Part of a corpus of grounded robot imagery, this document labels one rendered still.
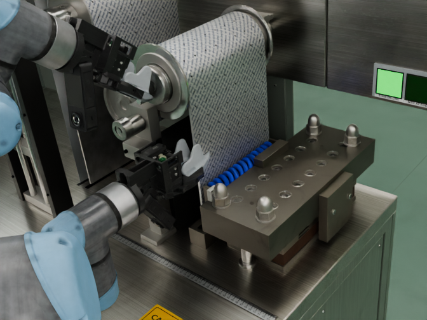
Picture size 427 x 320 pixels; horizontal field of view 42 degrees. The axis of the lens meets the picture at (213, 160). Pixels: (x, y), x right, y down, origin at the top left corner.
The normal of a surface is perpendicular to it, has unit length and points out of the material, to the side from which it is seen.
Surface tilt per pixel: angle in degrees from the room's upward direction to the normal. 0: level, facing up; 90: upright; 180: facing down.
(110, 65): 90
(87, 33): 90
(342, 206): 90
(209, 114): 90
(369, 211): 0
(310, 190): 0
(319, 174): 0
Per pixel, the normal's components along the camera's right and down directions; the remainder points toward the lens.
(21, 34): 0.64, 0.51
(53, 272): 0.02, -0.46
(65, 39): 0.81, 0.08
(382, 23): -0.64, 0.44
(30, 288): 0.00, -0.23
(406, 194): -0.09, -0.85
